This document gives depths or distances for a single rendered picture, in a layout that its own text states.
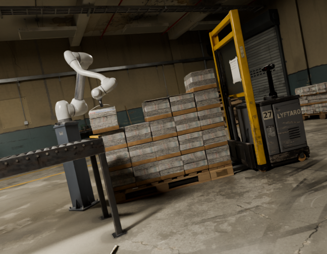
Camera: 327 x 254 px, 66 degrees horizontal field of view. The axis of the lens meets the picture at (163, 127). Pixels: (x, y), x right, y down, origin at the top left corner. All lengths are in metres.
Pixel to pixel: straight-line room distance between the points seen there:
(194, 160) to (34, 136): 7.11
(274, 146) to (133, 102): 7.45
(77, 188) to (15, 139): 6.46
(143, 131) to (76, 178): 0.92
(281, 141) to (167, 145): 1.32
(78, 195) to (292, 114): 2.64
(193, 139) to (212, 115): 0.37
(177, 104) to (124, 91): 7.09
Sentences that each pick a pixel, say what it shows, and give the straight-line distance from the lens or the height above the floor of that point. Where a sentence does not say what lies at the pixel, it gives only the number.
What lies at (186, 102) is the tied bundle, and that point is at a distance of 2.95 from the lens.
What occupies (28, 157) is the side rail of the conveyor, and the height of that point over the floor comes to 0.78.
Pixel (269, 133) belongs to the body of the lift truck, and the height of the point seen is 0.42.
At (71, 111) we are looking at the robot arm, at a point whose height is 1.13.
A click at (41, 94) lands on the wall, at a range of 9.49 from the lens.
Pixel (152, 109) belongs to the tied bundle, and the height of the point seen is 0.96.
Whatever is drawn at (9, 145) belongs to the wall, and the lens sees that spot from 9.44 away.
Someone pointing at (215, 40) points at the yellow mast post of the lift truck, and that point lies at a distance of 3.79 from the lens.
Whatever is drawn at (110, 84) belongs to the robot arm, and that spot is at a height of 1.28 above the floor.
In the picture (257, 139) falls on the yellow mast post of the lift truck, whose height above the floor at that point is 0.39.
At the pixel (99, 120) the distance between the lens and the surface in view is 2.79.
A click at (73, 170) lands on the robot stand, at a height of 0.46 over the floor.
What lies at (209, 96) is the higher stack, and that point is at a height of 0.97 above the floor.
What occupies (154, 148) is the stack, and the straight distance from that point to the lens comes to 2.89.
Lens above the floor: 0.89
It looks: 3 degrees down
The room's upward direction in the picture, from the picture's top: 12 degrees counter-clockwise
